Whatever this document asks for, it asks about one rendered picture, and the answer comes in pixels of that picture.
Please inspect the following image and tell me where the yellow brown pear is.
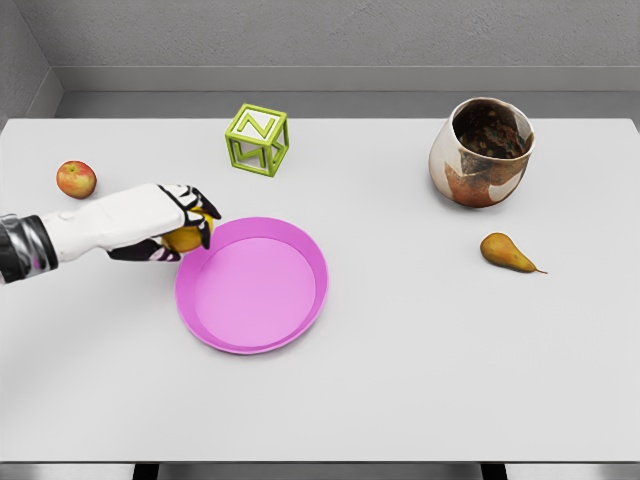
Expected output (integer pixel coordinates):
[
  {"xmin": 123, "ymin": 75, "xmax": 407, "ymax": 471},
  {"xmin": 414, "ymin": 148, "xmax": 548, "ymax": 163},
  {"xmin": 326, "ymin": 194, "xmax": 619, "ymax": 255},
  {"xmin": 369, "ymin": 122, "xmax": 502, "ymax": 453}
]
[{"xmin": 479, "ymin": 232, "xmax": 549, "ymax": 275}]

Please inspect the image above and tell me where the red yellow apple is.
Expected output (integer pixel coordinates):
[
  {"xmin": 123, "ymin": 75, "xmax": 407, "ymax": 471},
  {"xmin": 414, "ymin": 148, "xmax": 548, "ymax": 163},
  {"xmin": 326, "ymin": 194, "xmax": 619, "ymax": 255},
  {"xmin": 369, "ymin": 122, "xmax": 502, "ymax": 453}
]
[{"xmin": 55, "ymin": 160, "xmax": 98, "ymax": 200}]

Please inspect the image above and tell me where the green letter block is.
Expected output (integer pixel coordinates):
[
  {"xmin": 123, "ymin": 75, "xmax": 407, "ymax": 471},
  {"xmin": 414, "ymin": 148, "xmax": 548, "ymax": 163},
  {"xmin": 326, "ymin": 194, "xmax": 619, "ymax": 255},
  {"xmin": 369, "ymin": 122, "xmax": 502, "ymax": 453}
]
[{"xmin": 224, "ymin": 103, "xmax": 290, "ymax": 181}]

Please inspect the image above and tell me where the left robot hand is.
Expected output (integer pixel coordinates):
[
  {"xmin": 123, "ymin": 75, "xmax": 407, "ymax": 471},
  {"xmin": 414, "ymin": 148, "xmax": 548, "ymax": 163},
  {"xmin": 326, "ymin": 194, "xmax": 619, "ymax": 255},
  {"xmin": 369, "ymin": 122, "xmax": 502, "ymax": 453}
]
[{"xmin": 92, "ymin": 183, "xmax": 222, "ymax": 263}]

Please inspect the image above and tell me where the pink plate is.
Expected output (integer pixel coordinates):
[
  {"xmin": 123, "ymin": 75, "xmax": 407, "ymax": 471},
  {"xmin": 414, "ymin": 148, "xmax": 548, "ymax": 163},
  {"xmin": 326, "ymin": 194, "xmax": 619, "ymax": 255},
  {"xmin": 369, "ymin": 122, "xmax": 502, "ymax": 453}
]
[{"xmin": 174, "ymin": 216, "xmax": 330, "ymax": 356}]

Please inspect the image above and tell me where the yellow lemon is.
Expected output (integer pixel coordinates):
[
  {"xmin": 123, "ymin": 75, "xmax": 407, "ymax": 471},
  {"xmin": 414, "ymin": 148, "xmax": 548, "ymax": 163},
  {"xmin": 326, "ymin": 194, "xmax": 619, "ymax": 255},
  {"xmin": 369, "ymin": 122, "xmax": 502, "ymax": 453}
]
[{"xmin": 160, "ymin": 206, "xmax": 215, "ymax": 254}]

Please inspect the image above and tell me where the brown white ceramic cup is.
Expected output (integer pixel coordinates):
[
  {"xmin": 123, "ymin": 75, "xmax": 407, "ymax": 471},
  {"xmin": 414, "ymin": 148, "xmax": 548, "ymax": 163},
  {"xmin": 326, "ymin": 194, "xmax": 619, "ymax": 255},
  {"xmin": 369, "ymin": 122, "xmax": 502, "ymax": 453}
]
[{"xmin": 428, "ymin": 96, "xmax": 536, "ymax": 210}]

